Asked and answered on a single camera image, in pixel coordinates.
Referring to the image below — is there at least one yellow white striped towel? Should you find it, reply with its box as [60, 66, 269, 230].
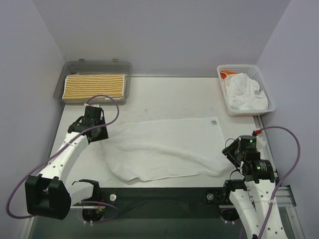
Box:
[62, 74, 126, 101]

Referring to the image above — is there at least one plain white towel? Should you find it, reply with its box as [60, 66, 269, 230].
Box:
[100, 117, 231, 182]

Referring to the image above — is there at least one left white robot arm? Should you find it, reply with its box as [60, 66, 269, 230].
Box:
[25, 105, 109, 220]

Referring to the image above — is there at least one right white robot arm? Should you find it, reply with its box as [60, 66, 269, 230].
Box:
[222, 136, 287, 239]

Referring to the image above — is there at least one clear grey plastic container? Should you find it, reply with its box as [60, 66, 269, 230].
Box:
[53, 59, 132, 105]

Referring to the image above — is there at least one white towel in basket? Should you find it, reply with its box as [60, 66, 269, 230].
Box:
[223, 73, 268, 111]

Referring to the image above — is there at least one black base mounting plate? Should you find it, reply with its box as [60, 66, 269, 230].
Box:
[71, 186, 251, 207]

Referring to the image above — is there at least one orange cloth in basket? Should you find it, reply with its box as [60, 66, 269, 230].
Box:
[219, 70, 233, 81]

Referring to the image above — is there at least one white plastic basket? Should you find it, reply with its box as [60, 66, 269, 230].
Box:
[217, 64, 276, 117]

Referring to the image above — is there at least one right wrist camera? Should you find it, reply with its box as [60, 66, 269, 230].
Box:
[238, 129, 266, 151]

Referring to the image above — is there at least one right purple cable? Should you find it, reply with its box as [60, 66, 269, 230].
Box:
[251, 125, 301, 239]

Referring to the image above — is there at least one purple cable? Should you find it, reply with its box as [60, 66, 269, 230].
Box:
[251, 125, 301, 239]
[5, 94, 123, 222]

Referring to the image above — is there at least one aluminium frame rail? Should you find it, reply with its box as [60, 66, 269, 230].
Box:
[253, 116, 296, 207]

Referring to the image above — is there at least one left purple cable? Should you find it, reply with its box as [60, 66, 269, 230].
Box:
[5, 94, 123, 222]

